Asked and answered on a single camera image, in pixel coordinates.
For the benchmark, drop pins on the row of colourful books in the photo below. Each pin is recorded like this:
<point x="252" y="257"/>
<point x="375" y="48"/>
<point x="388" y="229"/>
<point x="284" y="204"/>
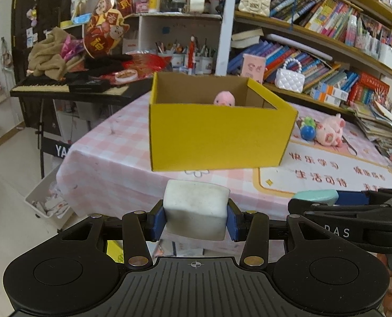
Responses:
<point x="314" y="66"/>
<point x="331" y="10"/>

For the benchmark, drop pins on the beige cloth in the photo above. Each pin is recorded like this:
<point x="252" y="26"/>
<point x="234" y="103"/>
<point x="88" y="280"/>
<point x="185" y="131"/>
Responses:
<point x="49" y="59"/>

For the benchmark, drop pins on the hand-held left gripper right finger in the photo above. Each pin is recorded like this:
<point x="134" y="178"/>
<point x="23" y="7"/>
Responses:
<point x="234" y="221"/>

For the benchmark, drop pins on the blue green ball toy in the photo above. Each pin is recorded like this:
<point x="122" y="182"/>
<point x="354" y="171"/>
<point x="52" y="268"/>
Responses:
<point x="308" y="132"/>

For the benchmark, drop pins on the small pink plush toy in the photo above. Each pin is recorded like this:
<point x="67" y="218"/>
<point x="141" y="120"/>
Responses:
<point x="225" y="99"/>

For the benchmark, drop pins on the pen holders with pens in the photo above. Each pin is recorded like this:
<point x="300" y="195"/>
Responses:
<point x="202" y="61"/>

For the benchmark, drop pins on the pile of red packets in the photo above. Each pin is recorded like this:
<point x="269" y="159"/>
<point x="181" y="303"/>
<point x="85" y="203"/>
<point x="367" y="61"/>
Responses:
<point x="149" y="62"/>

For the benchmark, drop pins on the stack of magazines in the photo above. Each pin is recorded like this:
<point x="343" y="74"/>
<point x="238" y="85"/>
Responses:
<point x="380" y="128"/>

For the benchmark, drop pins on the black cloth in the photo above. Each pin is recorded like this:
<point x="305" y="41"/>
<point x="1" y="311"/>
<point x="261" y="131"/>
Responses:
<point x="97" y="69"/>

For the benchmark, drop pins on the red white figurine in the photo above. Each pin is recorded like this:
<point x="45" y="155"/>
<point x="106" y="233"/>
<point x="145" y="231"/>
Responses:
<point x="191" y="56"/>

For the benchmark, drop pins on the white yellow cup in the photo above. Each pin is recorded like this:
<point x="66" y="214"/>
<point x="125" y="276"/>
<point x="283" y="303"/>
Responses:
<point x="155" y="1"/>

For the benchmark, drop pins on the white rolled paper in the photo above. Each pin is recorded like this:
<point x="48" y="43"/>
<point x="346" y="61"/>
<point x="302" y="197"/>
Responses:
<point x="298" y="44"/>

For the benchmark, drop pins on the keyboard stand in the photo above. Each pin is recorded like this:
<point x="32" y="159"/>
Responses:
<point x="50" y="145"/>

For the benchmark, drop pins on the wooden bookshelf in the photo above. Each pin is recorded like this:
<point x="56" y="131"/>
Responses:
<point x="314" y="36"/>

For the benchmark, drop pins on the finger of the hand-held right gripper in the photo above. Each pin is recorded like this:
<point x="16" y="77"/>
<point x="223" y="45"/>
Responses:
<point x="352" y="197"/>
<point x="299" y="206"/>

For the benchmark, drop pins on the yellow cardboard box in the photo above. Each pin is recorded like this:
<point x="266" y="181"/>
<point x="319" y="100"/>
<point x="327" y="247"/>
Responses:
<point x="215" y="135"/>

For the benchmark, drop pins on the red gold festive decoration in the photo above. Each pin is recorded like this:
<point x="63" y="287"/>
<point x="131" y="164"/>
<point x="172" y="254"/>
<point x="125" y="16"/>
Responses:
<point x="106" y="26"/>

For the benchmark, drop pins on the white shelf cabinet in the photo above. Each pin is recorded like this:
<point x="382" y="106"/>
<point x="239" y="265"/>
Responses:
<point x="169" y="26"/>

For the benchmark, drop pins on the orange white box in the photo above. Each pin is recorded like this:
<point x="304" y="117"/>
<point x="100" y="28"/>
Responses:
<point x="324" y="98"/>
<point x="334" y="91"/>

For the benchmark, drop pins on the stacked lying books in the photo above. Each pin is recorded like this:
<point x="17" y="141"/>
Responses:
<point x="247" y="38"/>

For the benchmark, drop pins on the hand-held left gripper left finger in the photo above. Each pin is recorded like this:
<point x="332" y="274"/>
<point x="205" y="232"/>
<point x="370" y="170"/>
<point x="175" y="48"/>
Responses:
<point x="158" y="221"/>

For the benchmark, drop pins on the pink checked tablecloth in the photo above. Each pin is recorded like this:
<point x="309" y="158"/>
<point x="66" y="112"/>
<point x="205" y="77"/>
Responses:
<point x="110" y="158"/>

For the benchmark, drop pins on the hanging bags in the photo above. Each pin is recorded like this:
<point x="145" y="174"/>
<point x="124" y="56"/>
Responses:
<point x="3" y="72"/>

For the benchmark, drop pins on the white squishy block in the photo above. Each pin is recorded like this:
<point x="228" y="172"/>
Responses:
<point x="196" y="208"/>

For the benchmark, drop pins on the white file boxes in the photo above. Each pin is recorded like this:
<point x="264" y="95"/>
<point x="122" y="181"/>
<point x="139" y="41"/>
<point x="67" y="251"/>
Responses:
<point x="380" y="49"/>

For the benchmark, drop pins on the dark jar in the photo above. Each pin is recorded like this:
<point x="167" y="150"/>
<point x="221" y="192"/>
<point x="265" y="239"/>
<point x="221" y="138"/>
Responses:
<point x="178" y="3"/>

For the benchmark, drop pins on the yellow packet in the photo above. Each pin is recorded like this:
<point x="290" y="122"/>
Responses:
<point x="115" y="251"/>

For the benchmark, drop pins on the black keyboard piano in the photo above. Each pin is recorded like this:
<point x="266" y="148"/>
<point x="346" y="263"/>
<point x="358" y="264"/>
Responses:
<point x="50" y="89"/>

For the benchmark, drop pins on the pink pig plush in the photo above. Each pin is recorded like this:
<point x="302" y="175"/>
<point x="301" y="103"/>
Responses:
<point x="329" y="130"/>

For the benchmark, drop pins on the pink jar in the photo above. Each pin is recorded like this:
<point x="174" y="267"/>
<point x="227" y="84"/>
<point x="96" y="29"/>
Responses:
<point x="142" y="5"/>

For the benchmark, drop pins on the mint green block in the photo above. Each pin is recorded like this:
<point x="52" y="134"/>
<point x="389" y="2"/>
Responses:
<point x="314" y="196"/>

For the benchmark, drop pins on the pastel bottle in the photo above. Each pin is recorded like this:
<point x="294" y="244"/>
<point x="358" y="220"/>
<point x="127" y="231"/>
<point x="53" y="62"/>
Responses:
<point x="351" y="31"/>

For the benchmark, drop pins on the white storage bin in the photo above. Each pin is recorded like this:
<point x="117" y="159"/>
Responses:
<point x="47" y="201"/>

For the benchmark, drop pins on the dark wooden door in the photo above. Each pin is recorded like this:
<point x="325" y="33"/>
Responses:
<point x="40" y="3"/>

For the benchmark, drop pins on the pink plastic wrapping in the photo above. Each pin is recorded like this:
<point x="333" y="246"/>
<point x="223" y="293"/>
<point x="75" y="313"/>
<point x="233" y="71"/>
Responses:
<point x="72" y="48"/>

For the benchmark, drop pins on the pink cylinder container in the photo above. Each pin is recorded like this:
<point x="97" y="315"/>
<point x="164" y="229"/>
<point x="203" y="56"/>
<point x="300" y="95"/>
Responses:
<point x="254" y="69"/>

